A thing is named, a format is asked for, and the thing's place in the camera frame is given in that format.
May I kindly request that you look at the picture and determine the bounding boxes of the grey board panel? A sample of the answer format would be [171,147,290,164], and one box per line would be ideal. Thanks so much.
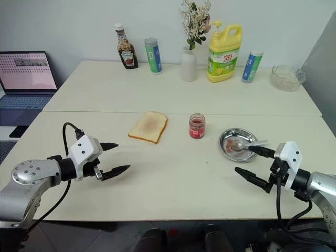
[300,11,336,127]

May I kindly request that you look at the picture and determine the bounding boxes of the ketchup bottle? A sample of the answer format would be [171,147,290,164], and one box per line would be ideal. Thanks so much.
[113,23,140,70]

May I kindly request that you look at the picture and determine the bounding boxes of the slice of toast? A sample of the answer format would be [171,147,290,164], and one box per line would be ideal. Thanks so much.
[128,111,169,145]

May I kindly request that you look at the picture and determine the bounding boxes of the small red jam jar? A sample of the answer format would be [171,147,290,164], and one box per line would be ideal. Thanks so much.
[188,113,206,140]

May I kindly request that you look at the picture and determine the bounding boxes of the flat black phone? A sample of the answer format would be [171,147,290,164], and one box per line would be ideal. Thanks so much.
[9,125,29,139]

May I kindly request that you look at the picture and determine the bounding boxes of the silver spoon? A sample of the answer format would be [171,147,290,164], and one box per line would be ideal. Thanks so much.
[230,139,269,152]

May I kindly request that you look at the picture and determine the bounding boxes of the clear glass bowl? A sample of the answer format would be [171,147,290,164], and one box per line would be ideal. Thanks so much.
[270,64,307,92]

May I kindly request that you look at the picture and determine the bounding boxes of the dried flower bouquet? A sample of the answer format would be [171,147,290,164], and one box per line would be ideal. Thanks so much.
[178,0,212,51]

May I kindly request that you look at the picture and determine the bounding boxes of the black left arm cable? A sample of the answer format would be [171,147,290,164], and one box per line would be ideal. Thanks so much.
[26,122,85,232]

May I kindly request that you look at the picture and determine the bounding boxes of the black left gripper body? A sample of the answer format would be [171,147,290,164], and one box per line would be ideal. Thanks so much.
[82,156,104,182]

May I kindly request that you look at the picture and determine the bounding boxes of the round steel plate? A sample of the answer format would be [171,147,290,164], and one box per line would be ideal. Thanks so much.
[218,127,261,164]

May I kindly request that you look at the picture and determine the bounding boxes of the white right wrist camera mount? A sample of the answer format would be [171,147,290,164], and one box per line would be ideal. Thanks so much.
[274,141,303,190]

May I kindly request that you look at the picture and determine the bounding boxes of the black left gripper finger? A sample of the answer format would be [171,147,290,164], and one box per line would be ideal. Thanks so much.
[101,164,132,182]
[100,142,120,153]

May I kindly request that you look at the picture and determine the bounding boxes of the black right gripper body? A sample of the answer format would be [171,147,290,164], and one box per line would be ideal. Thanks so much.
[264,156,290,194]

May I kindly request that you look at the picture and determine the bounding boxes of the dark rounded shape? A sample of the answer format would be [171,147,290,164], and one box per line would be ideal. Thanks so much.
[203,223,224,252]
[136,227,169,252]

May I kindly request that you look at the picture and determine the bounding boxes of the white ceramic vase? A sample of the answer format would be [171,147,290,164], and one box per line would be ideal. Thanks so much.
[180,45,198,82]

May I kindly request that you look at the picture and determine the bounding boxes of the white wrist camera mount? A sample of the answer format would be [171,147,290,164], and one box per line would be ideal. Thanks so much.
[274,141,303,190]
[68,134,103,182]

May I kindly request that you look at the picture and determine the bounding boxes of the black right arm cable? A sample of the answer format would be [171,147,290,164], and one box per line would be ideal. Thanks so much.
[275,173,314,232]

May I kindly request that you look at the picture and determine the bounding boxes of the open laptop computer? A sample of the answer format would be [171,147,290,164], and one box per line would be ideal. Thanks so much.
[0,50,59,127]

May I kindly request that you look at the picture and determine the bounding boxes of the yellow detergent pump bottle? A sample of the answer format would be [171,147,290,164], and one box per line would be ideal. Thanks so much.
[206,20,243,84]

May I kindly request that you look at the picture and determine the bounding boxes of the dark mesh mat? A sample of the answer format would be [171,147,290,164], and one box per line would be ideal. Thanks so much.
[0,141,18,165]

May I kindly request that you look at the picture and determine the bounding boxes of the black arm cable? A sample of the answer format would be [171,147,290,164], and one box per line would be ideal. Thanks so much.
[26,122,85,232]
[275,173,314,232]

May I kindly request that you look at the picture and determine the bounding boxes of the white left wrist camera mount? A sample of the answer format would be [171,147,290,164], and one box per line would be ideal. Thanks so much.
[68,134,103,182]

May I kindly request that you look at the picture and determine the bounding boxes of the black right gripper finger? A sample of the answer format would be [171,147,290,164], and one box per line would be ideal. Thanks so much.
[247,145,276,159]
[234,166,271,194]

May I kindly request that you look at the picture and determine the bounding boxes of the green blue cylindrical canister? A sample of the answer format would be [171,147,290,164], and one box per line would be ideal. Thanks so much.
[143,37,164,76]
[241,50,264,85]

